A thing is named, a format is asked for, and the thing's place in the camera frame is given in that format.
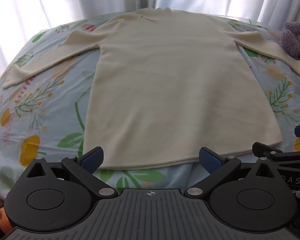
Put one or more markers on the floral bedsheet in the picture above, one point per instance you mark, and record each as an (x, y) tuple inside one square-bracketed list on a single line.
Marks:
[(52, 92)]

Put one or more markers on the blurred tan toy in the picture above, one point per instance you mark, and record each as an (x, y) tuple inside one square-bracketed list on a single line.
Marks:
[(1, 216)]

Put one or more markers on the cream knit sweater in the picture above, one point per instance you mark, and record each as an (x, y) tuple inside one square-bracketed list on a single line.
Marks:
[(177, 80)]

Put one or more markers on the purple plush toy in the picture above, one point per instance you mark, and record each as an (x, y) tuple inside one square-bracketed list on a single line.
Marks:
[(293, 37)]

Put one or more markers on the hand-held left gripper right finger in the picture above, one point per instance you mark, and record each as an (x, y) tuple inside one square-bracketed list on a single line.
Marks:
[(210, 160)]

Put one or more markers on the white curtain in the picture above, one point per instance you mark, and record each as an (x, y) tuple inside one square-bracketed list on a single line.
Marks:
[(65, 0)]

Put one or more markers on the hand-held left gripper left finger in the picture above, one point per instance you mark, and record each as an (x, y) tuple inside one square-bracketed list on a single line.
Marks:
[(93, 159)]

